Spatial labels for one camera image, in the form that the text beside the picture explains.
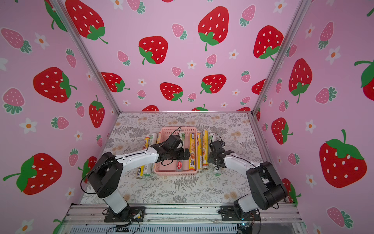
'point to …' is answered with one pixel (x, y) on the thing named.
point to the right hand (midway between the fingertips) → (219, 157)
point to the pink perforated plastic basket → (171, 169)
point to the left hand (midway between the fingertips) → (187, 154)
